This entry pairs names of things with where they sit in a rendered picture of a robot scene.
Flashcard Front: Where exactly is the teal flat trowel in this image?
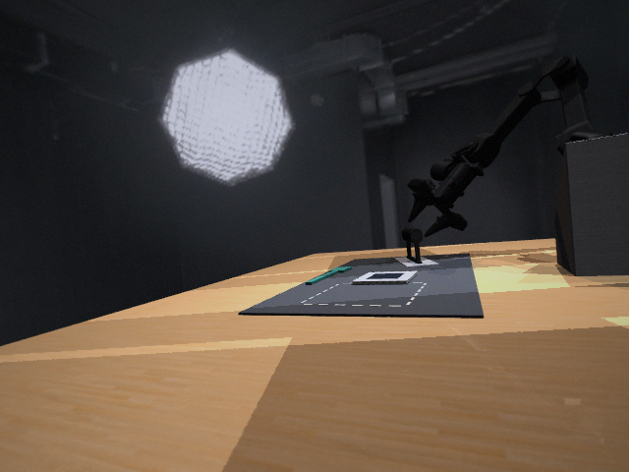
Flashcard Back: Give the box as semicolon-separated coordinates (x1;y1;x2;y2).
306;266;352;285

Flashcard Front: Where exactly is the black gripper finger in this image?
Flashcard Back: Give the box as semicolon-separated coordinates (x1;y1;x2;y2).
408;193;430;222
424;216;455;237

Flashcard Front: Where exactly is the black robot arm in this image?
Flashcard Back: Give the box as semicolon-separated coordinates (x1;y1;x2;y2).
430;54;613;189

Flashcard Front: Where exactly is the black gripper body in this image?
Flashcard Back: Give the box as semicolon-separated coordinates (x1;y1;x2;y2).
407;177;468;231

